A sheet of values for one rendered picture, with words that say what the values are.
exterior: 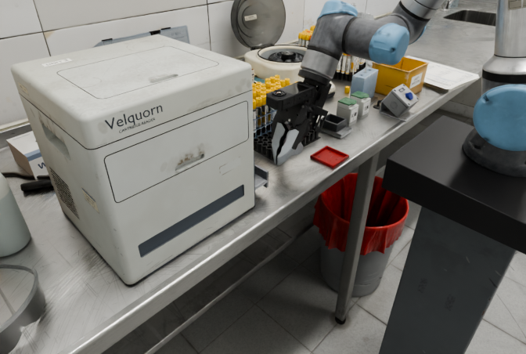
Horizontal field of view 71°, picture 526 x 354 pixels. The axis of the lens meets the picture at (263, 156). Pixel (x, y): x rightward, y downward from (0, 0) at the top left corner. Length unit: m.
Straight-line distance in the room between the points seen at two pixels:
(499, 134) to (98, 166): 0.60
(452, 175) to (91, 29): 0.96
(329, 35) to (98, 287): 0.63
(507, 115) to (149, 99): 0.53
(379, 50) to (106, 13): 0.75
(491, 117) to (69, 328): 0.71
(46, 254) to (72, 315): 0.15
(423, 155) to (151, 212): 0.56
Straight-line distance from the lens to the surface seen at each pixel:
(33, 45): 1.12
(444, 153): 0.89
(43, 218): 0.85
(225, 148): 0.63
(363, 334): 1.66
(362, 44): 0.78
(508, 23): 0.69
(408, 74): 1.27
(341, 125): 1.03
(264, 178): 0.77
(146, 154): 0.54
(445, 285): 1.06
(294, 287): 1.75
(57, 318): 0.66
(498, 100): 0.68
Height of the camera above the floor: 1.36
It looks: 32 degrees down
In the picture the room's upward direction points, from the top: straight up
